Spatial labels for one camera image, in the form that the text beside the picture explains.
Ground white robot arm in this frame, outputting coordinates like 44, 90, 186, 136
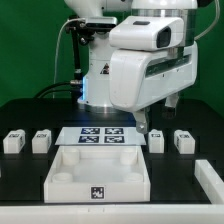
64, 0, 198, 133

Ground black camera on stand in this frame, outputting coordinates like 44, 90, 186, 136
66, 16, 118, 32

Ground white sheet with markers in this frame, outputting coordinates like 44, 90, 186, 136
56, 127, 146, 145

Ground white square tabletop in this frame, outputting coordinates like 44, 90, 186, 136
44, 145, 151, 203

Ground black base cables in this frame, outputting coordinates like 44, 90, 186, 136
33, 79, 83, 100

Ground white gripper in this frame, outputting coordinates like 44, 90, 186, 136
109, 43, 198, 134

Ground grey camera cable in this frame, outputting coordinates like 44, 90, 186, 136
52, 17, 87, 100

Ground white front rail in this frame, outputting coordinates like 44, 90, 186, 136
0, 205, 224, 224

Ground white obstacle bar right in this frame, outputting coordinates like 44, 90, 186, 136
194, 160, 224, 205

